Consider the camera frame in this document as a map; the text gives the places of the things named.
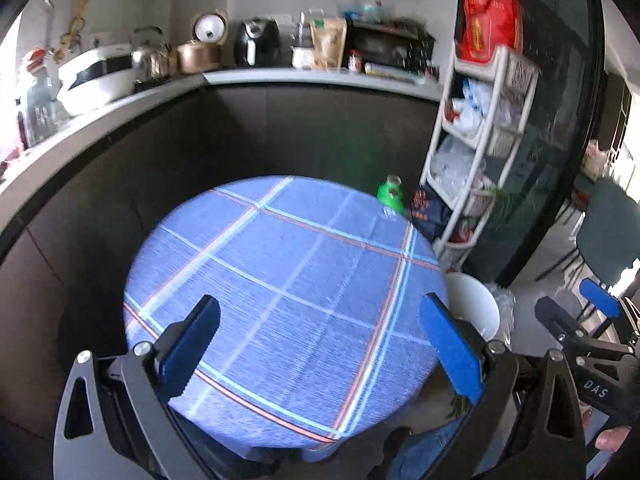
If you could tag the black toaster oven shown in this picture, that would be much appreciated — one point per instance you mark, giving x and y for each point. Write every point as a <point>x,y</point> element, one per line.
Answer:
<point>390,45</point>

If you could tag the black air fryer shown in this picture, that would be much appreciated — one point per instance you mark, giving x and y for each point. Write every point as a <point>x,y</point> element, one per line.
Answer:
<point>257,42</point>

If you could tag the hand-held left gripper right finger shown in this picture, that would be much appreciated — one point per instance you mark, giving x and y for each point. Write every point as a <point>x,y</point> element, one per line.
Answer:
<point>450,345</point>

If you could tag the red gift bag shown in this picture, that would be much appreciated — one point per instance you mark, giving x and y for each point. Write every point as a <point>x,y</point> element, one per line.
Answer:
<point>490,20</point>

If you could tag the small red jar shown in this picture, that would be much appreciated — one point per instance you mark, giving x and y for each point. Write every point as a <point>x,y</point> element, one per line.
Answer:
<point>355,60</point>

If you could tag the person's blue jeans leg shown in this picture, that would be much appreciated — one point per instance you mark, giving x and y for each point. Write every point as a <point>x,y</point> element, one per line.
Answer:
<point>425,450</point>

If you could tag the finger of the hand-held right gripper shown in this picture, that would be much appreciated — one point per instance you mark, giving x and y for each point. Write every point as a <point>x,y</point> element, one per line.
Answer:
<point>597,297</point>
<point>555,317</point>

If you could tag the navy printed bag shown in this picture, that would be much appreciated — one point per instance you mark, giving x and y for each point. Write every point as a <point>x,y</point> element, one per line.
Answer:
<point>427,210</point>

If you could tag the dark kitchen counter cabinet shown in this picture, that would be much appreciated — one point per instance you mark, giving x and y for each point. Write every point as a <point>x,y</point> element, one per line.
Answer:
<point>300,130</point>

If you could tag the person's right hand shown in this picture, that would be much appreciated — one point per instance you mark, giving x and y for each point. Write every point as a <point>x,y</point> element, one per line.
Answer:
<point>612,440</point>

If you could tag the black framed glass door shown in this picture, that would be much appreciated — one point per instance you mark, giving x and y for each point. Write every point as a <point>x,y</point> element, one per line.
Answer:
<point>560,110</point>

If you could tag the green scallion plant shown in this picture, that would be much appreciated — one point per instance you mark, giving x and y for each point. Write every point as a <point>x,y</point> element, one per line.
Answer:
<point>502,200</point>

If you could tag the clear plastic bags bundle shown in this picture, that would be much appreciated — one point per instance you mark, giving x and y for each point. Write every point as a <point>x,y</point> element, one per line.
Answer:
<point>455,165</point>

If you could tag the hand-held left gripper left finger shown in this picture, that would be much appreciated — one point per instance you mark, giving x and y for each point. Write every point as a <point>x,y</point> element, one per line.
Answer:
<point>190,345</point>

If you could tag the clear plastic bag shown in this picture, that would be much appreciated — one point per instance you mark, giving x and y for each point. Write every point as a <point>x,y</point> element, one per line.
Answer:
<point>502,305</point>

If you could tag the gold cooking pot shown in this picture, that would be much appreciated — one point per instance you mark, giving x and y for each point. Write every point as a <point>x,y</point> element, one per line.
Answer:
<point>200,57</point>

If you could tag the foil wrap box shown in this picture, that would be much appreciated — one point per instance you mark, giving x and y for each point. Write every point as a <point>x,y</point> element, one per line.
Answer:
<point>392,71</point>

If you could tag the teal dining chair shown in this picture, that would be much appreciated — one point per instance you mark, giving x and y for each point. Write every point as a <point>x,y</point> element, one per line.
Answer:
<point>607,230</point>

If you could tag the green vegetable leaves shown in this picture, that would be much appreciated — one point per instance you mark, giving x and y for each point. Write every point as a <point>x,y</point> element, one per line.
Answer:
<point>457,405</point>

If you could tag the glass jar red lid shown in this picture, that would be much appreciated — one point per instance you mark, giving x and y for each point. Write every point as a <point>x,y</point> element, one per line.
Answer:
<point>37,105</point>

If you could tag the round table blue cloth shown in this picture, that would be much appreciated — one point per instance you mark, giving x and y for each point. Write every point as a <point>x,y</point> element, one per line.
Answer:
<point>300,285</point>

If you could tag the green thermos bottle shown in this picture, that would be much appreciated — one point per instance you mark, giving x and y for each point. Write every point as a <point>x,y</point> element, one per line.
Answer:
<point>390,197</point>
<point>395,180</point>

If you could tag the kraft paper food bag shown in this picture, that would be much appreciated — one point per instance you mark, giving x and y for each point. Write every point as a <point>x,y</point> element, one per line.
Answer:
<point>327,42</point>

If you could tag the white black cooking appliance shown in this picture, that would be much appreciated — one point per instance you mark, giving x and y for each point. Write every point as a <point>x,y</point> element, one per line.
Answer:
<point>95,80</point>

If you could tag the plastic bag with green print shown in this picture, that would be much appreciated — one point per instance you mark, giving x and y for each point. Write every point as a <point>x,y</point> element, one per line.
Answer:
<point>365,10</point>

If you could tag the steel kettle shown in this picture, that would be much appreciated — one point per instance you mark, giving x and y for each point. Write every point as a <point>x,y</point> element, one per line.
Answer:
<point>147,57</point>

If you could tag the white plastic bags bundle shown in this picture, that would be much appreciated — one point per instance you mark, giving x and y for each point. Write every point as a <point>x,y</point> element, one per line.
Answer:
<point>475,105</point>

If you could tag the white trash bin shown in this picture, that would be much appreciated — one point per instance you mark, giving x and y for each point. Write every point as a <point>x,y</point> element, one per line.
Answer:
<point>472,305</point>

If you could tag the white storage rack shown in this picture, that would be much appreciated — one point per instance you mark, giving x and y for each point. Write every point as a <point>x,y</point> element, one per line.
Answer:
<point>500,90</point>

